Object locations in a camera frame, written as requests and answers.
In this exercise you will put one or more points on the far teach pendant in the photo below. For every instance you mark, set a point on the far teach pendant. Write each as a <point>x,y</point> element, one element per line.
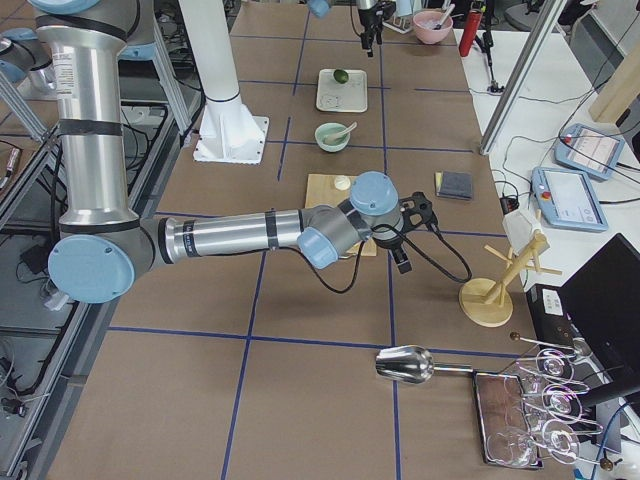
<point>583,148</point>

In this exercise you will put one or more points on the wine glasses on rack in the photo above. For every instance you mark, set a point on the wine glasses on rack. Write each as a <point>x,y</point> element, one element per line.
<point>552,404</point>

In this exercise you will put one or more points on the black glass rack tray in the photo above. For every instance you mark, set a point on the black glass rack tray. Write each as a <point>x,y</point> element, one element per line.
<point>500,410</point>

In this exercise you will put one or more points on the aluminium frame post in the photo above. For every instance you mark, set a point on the aluminium frame post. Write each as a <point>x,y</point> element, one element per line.
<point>543,27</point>

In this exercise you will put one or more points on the red bottle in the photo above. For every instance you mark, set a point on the red bottle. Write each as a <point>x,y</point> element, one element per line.
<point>469,32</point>

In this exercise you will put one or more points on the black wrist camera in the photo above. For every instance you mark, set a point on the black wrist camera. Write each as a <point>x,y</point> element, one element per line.
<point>386,9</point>
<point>417,211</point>

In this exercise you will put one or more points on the near teach pendant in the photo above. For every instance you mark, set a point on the near teach pendant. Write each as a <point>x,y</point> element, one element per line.
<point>567,199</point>

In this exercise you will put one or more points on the white bear serving tray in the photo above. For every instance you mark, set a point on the white bear serving tray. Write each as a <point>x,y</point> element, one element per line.
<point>350,97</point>

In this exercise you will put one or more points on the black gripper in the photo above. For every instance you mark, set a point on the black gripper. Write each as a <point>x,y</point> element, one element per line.
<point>368,15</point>
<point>389,242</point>

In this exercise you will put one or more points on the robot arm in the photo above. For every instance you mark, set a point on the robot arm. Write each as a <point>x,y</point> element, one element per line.
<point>104,243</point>
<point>320,8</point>

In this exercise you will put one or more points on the wooden cutting board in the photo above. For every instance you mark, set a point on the wooden cutting board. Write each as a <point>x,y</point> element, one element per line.
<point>320,190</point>

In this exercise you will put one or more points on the white steamed bun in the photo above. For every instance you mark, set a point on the white steamed bun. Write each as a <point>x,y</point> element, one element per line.
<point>342,182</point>

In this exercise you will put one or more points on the teach pendant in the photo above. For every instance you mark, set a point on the teach pendant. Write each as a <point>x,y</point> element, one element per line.
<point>567,199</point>
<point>583,148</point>

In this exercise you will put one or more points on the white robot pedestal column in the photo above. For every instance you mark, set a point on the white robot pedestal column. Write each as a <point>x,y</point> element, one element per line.
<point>209,39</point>

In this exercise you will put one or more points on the wooden mug tree stand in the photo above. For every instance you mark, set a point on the wooden mug tree stand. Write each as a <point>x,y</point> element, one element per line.
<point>486,302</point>

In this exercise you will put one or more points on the metal scoop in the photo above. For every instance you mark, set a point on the metal scoop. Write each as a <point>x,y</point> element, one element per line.
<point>414,364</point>

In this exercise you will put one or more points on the black monitor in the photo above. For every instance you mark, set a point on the black monitor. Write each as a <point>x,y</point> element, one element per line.
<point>602,300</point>

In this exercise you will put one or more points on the pink ice bowl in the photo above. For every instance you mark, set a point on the pink ice bowl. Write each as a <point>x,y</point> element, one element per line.
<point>428,28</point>

